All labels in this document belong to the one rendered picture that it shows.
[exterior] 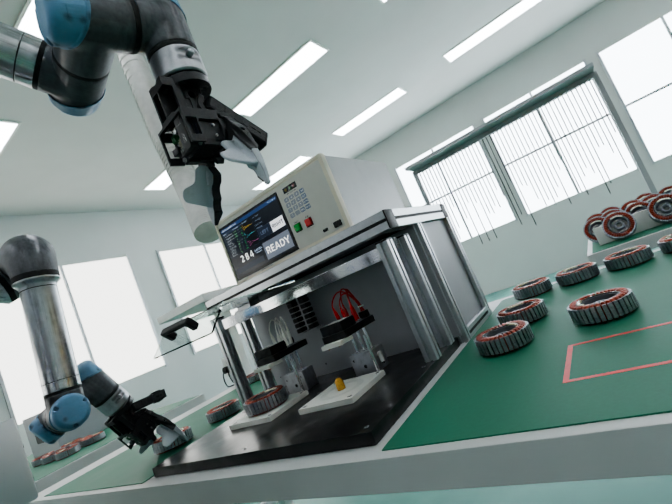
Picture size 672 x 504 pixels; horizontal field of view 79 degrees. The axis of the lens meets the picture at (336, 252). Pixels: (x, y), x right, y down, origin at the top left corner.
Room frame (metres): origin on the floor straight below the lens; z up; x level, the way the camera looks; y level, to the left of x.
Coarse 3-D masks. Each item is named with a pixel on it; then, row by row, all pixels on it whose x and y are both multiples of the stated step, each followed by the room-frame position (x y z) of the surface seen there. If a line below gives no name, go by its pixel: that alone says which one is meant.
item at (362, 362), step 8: (360, 352) 1.04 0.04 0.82; (368, 352) 1.02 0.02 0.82; (376, 352) 1.02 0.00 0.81; (384, 352) 1.05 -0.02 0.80; (352, 360) 1.05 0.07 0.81; (360, 360) 1.04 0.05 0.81; (368, 360) 1.02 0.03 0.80; (376, 360) 1.01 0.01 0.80; (360, 368) 1.04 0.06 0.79; (368, 368) 1.03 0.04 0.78
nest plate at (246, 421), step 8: (304, 392) 1.07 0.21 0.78; (288, 400) 1.05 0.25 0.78; (296, 400) 1.04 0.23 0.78; (280, 408) 0.99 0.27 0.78; (288, 408) 1.01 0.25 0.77; (248, 416) 1.05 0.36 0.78; (256, 416) 1.01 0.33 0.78; (264, 416) 0.98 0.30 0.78; (272, 416) 0.96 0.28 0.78; (232, 424) 1.04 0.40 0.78; (240, 424) 1.01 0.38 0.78; (248, 424) 1.00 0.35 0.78; (256, 424) 0.98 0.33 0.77
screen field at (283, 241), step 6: (282, 234) 1.09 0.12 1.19; (288, 234) 1.08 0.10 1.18; (270, 240) 1.11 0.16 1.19; (276, 240) 1.10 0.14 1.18; (282, 240) 1.09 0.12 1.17; (288, 240) 1.08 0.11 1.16; (264, 246) 1.13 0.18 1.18; (270, 246) 1.12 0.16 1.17; (276, 246) 1.11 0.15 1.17; (282, 246) 1.10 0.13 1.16; (288, 246) 1.09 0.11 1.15; (270, 252) 1.12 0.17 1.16; (276, 252) 1.11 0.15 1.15; (270, 258) 1.13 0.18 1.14
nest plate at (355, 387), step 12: (384, 372) 0.95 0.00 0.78; (348, 384) 0.95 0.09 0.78; (360, 384) 0.90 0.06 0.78; (372, 384) 0.90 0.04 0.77; (324, 396) 0.93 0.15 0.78; (336, 396) 0.89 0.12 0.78; (348, 396) 0.84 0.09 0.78; (360, 396) 0.85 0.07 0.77; (300, 408) 0.91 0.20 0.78; (312, 408) 0.88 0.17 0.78; (324, 408) 0.87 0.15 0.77
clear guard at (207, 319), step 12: (276, 288) 1.13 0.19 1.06; (228, 300) 0.94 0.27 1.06; (240, 300) 1.03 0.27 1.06; (252, 300) 1.21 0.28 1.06; (204, 312) 0.96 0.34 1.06; (216, 312) 0.91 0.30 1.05; (204, 324) 0.92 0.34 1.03; (180, 336) 0.97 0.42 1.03; (192, 336) 0.93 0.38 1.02; (204, 336) 0.90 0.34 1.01; (168, 348) 0.98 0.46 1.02
